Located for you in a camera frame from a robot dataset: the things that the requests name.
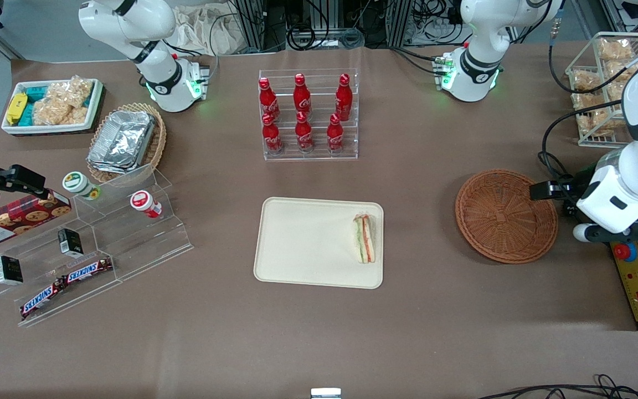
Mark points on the Snickers chocolate bar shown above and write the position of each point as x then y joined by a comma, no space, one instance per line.
89,270
42,299

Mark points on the red lid cup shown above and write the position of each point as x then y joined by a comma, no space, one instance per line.
143,202

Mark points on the brown wicker basket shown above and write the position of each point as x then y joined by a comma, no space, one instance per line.
504,216

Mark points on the bagged fried snack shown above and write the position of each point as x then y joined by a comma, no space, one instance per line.
596,123
587,102
586,80
615,49
618,83

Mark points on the red cola bottle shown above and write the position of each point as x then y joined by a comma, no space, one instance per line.
304,136
272,138
344,100
335,136
268,102
302,97

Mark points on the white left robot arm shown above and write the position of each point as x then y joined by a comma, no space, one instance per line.
482,50

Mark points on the green lid cup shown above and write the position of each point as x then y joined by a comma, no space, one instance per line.
78,184

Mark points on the triangle sandwich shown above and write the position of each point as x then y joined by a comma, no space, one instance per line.
364,238

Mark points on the light wicker basket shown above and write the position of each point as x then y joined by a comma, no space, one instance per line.
158,144

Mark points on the stacked foil containers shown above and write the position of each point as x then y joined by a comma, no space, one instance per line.
122,141

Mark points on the clear acrylic bottle rack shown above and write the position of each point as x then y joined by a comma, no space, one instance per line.
346,149

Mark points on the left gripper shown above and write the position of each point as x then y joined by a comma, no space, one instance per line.
572,187

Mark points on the clear acrylic stepped shelf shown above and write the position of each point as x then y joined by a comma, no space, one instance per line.
130,244

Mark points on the beige cloth bag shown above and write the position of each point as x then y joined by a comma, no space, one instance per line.
197,30

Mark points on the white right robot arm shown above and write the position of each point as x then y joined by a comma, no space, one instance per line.
130,22

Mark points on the yellow snack pack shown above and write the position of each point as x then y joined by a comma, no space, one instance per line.
16,108

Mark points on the beige plastic tray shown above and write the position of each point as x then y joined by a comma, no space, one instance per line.
308,244

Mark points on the small black box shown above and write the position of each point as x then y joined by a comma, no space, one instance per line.
70,242
9,270

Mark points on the white rectangular snack bin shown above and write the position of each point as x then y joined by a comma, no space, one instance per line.
47,129

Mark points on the teal snack pack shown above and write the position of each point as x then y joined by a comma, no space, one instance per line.
27,115
35,93

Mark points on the red Walkers cookie box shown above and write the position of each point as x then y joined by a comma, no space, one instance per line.
14,221

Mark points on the aluminium profile frame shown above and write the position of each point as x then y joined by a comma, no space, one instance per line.
250,25
629,14
402,22

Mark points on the clear bag rice crackers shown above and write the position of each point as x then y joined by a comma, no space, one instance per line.
56,113
72,91

